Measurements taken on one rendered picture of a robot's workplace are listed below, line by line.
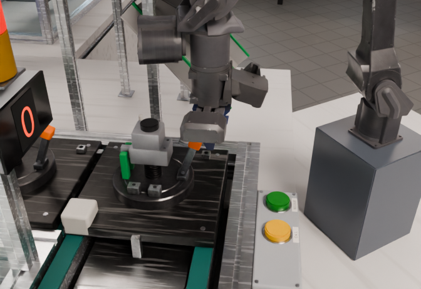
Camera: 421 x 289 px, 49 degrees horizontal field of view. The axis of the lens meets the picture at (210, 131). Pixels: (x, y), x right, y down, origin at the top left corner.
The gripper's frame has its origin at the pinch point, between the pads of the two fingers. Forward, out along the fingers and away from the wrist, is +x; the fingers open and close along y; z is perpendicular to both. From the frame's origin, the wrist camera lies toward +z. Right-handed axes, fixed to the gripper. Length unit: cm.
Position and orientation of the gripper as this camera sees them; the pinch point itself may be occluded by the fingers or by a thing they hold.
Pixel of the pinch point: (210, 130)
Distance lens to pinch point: 74.3
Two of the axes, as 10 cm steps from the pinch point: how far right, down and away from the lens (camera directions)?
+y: 1.3, -5.3, 8.4
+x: 0.0, 8.5, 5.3
